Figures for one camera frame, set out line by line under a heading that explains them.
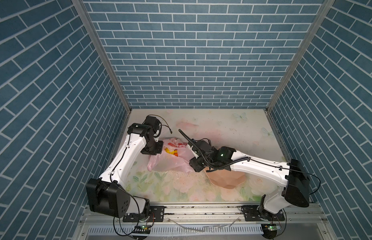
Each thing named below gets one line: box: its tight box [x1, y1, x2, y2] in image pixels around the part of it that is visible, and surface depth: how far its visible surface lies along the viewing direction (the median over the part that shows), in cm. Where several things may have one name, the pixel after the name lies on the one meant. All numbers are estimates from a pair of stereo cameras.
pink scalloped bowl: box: [203, 167, 247, 189], surface depth 83 cm
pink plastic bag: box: [147, 137, 194, 172], surface depth 82 cm
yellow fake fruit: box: [164, 147, 179, 157], surface depth 90 cm
